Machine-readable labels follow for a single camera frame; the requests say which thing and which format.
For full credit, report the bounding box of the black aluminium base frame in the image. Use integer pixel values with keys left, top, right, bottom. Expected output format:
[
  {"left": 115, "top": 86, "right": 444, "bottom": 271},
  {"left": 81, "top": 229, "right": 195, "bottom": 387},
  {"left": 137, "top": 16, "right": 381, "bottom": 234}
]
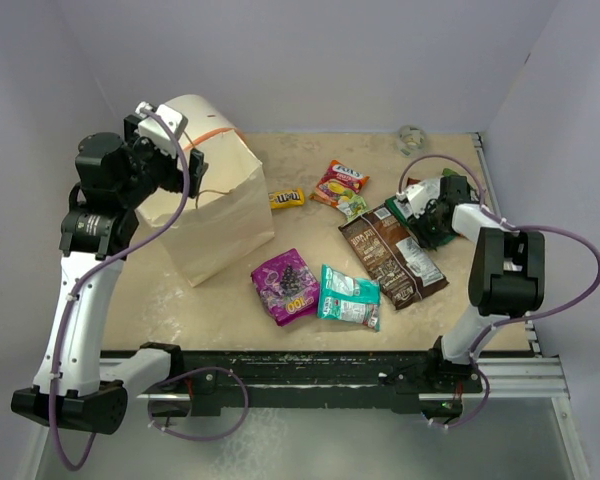
[{"left": 37, "top": 130, "right": 579, "bottom": 421}]

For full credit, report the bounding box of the orange fox's fruits candy bag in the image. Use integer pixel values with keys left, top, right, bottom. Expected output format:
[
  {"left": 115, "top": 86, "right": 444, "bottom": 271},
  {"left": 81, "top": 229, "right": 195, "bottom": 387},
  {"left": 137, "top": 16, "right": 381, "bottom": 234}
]
[{"left": 309, "top": 160, "right": 369, "bottom": 208}]

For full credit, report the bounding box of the teal fox's mint bag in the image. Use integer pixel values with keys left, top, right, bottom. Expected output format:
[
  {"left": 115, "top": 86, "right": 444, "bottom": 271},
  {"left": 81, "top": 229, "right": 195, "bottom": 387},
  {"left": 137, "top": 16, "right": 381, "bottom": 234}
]
[{"left": 317, "top": 264, "right": 381, "bottom": 332}]

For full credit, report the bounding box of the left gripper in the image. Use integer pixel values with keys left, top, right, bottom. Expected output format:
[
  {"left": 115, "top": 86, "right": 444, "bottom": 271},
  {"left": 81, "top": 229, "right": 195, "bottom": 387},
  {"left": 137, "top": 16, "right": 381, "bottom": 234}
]
[{"left": 117, "top": 116, "right": 206, "bottom": 208}]

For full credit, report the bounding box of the green chips bag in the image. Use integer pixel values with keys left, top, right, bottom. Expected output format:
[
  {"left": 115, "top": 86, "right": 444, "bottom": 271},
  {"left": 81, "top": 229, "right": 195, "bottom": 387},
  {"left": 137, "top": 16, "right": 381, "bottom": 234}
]
[{"left": 385, "top": 168, "right": 482, "bottom": 250}]

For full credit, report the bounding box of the white orange cylinder container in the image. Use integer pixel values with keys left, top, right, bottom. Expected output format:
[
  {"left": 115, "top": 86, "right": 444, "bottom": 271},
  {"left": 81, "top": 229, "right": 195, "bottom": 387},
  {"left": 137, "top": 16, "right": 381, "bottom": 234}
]
[{"left": 160, "top": 94, "right": 253, "bottom": 160}]

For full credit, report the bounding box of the yellow m&m's packet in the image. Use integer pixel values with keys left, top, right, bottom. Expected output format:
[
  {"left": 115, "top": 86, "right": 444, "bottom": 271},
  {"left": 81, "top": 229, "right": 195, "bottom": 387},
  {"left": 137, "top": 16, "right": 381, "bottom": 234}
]
[{"left": 268, "top": 188, "right": 305, "bottom": 210}]

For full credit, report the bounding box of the tape roll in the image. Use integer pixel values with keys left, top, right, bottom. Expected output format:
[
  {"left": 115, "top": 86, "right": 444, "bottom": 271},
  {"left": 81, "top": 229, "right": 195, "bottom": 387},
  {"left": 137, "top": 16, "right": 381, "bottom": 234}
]
[{"left": 396, "top": 125, "right": 428, "bottom": 158}]

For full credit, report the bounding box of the purple candy bag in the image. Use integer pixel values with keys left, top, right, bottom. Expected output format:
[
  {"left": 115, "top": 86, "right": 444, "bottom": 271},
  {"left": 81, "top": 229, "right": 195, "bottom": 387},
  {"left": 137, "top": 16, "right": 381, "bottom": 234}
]
[{"left": 251, "top": 249, "right": 320, "bottom": 327}]

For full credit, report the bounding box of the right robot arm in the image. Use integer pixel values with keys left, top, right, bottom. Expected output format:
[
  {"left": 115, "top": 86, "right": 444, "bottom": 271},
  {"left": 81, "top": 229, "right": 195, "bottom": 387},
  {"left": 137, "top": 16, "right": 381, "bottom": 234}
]
[{"left": 399, "top": 175, "right": 545, "bottom": 391}]

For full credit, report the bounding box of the brown chips bag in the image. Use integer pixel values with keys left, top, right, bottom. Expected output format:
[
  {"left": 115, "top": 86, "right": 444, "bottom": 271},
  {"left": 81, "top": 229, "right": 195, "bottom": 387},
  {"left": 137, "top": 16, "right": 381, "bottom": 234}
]
[{"left": 339, "top": 206, "right": 448, "bottom": 310}]

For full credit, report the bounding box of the brown paper bag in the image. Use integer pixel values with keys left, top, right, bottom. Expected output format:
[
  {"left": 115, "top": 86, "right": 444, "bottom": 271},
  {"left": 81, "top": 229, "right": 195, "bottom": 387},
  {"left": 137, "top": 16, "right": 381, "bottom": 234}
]
[{"left": 158, "top": 129, "right": 274, "bottom": 287}]

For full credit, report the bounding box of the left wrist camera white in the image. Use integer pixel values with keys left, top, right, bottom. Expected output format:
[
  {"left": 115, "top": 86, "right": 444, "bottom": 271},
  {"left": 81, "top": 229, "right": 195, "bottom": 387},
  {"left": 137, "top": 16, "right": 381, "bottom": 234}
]
[{"left": 135, "top": 101, "right": 188, "bottom": 157}]

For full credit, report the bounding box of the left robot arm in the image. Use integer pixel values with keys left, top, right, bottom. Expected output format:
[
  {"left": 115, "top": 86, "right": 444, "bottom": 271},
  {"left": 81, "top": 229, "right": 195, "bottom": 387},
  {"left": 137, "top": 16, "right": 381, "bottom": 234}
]
[{"left": 11, "top": 104, "right": 207, "bottom": 435}]

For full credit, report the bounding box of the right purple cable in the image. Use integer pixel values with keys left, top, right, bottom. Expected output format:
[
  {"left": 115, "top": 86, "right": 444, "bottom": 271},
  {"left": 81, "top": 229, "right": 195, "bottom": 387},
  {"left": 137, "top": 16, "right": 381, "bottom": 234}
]
[{"left": 397, "top": 154, "right": 600, "bottom": 431}]

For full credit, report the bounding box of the small green himalaya sachet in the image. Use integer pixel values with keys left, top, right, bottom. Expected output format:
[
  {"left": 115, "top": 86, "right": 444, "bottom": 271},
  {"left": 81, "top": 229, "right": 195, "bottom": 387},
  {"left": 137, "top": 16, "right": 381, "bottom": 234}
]
[{"left": 337, "top": 194, "right": 369, "bottom": 222}]

